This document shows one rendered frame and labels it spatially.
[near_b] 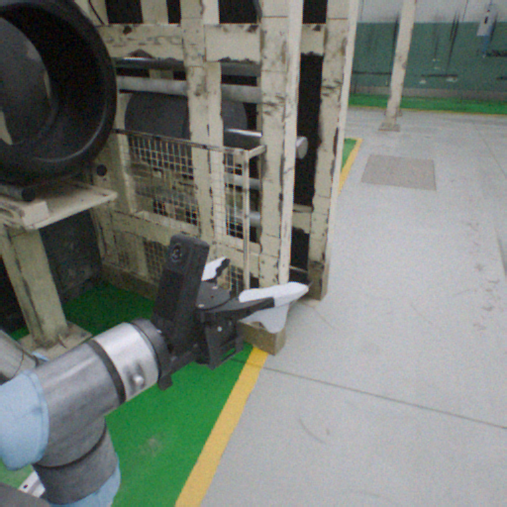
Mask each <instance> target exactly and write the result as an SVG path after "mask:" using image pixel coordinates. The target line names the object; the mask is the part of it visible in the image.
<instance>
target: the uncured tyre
mask: <svg viewBox="0 0 507 507"><path fill-rule="evenodd" d="M0 18H2V19H4V20H5V21H7V22H9V23H11V24H12V25H14V26H15V28H16V29H18V30H19V31H20V32H22V33H23V34H24V35H25V36H26V37H27V38H28V39H29V40H30V43H31V44H32V45H33V46H34V48H36V49H37V51H38V52H39V54H40V57H41V59H42V61H43V63H44V65H45V68H46V71H47V75H48V79H49V85H50V101H49V107H48V110H47V113H46V116H45V118H44V120H43V122H42V124H41V125H40V126H39V128H38V129H37V130H35V131H34V132H33V133H32V134H31V135H30V136H29V137H28V138H26V139H25V140H23V141H21V142H18V143H15V144H13V145H9V144H7V143H6V142H5V141H4V140H2V139H1V138H0V179H2V180H6V181H9V182H14V184H18V183H19V185H30V186H36V185H41V184H48V183H54V182H59V181H63V180H66V179H68V178H70V177H72V176H75V175H77V174H79V173H80V172H82V170H83V169H84V168H86V167H87V166H88V165H89V164H90V163H92V162H93V161H94V160H95V159H96V158H97V157H98V155H99V153H101V152H102V150H103V148H104V147H105V145H107V143H108V140H109V138H110V135H111V133H112V130H113V127H114V122H115V117H116V110H117V85H116V78H115V72H114V67H113V64H112V60H111V56H110V54H109V52H108V49H107V47H106V45H105V43H104V41H103V38H102V36H101V34H100V32H99V31H97V29H96V27H95V26H94V23H93V22H92V21H91V19H90V18H89V17H88V15H87V14H86V13H85V12H84V11H83V9H81V7H80V6H79V5H78V4H77V3H76V2H75V1H74V0H0Z"/></svg>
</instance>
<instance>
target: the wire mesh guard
mask: <svg viewBox="0 0 507 507"><path fill-rule="evenodd" d="M112 133H114V134H116V136H117V134H120V135H121V137H123V135H126V136H127V138H128V136H131V137H132V138H133V137H137V138H143V139H149V143H150V140H153V141H154V142H155V141H160V147H161V142H166V143H172V144H178V148H179V145H183V146H185V148H184V149H185V150H186V146H189V147H191V149H192V147H194V148H195V149H200V150H205V159H206V151H211V152H218V153H219V162H220V152H222V153H225V154H226V165H222V166H225V167H226V173H223V174H227V167H231V166H227V153H228V154H233V155H234V167H233V169H234V175H233V176H234V188H235V185H237V184H235V176H236V175H235V168H236V167H235V155H239V156H242V157H243V161H242V168H238V169H241V170H242V176H238V177H241V178H242V185H238V186H242V193H239V192H235V193H239V195H242V202H241V201H237V200H236V197H235V200H233V201H235V207H232V209H235V229H236V225H238V224H236V217H238V216H236V210H239V209H236V201H237V202H241V203H242V206H244V210H240V211H244V225H243V226H242V227H244V232H243V233H242V232H239V233H242V234H244V246H243V247H241V248H244V254H242V255H243V256H244V260H241V261H243V262H244V267H240V268H243V269H244V278H245V281H244V283H245V287H244V289H245V291H246V290H250V215H249V151H243V149H236V148H231V147H224V146H218V145H212V144H206V143H200V142H194V141H188V140H182V139H176V138H171V137H164V136H158V135H152V134H146V133H140V132H134V131H128V130H121V129H116V128H113V130H112ZM112 133H111V134H112ZM227 175H232V174H227ZM220 198H221V204H219V203H216V198H214V202H211V203H214V210H211V211H214V213H216V212H219V211H216V204H219V205H221V212H219V213H222V205H223V204H222V198H223V197H222V192H221V197H220ZM223 206H226V205H223ZM95 208H96V206H93V207H90V212H91V216H92V222H93V226H94V231H96V236H97V241H98V245H99V251H100V254H101V260H102V261H104V263H107V264H109V265H113V266H115V267H117V268H120V269H122V270H125V271H127V272H130V273H132V274H134V275H137V276H138V277H139V278H142V279H145V280H148V281H150V282H152V283H155V284H157V285H159V283H160V280H157V279H155V278H154V277H155V275H153V274H152V277H151V276H150V275H147V274H145V273H141V272H140V269H138V271H136V268H135V269H133V268H134V267H133V268H132V267H131V268H129V267H127V266H129V265H126V266H123V263H122V264H119V261H118V260H117V261H115V259H114V258H111V259H113V260H111V259H110V257H109V259H108V258H107V260H106V259H104V258H103V254H105V250H104V249H103V247H105V246H104V244H103V243H102V242H104V241H103V240H102V237H103V236H102V235H101V234H100V232H101V231H103V230H104V227H105V226H103V230H101V229H100V226H102V225H103V222H105V221H106V217H109V213H108V216H106V217H105V221H103V222H102V225H99V224H98V223H99V219H97V217H98V214H99V213H97V210H96V209H95ZM227 215H228V221H227V223H228V235H229V230H231V229H229V228H230V223H231V221H230V215H231V214H230V213H228V214H227ZM231 216H234V215H231ZM110 218H112V217H109V224H110V228H109V229H111V227H112V223H110ZM220 220H222V227H221V228H222V235H225V234H223V221H226V220H223V217H222V219H220ZM113 225H115V224H113ZM116 226H118V225H115V229H116ZM115 229H111V233H113V230H115ZM107 233H108V232H107ZM111 233H108V237H109V235H111ZM228 235H225V237H228ZM233 239H236V238H233ZM237 240H238V239H236V244H235V245H234V244H229V243H227V244H229V256H228V258H231V245H234V246H236V258H235V260H236V265H234V266H235V267H236V270H237V267H239V266H237ZM239 254H241V253H239ZM117 262H118V263H117ZM232 265H233V264H232Z"/></svg>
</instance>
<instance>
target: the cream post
mask: <svg viewBox="0 0 507 507"><path fill-rule="evenodd" d="M0 138H1V139H2V140H4V141H5V142H6V143H7V144H9V145H13V143H12V140H11V137H10V132H9V129H8V126H7V123H6V118H5V115H4V112H2V108H1V105H0ZM0 254H1V256H2V258H3V261H4V265H6V267H7V270H8V273H9V276H10V279H11V282H12V285H13V287H14V290H15V293H16V297H17V299H18V302H19V304H20V307H21V311H22V314H24V316H25V319H26V322H27V325H28V328H29V331H30V334H31V336H32V338H33V337H34V336H36V337H37V338H38V341H40V345H41V347H43V348H44V349H46V350H50V349H51V348H52V347H54V346H55V345H58V344H59V341H58V338H57V337H56V334H58V333H60V334H61V336H62V337H63V340H64V339H66V338H67V337H68V336H69V330H68V328H67V325H66V320H65V317H64V314H63V311H62V306H61V303H60V300H58V296H57V292H56V289H55V285H54V282H53V279H52V275H51V269H50V266H49V261H48V258H47V255H46V252H45V247H44V244H43V241H41V237H40V234H39V230H38V229H35V230H32V231H31V232H30V233H28V234H27V233H24V231H21V230H19V229H16V228H14V227H11V226H9V225H7V224H3V223H1V222H0Z"/></svg>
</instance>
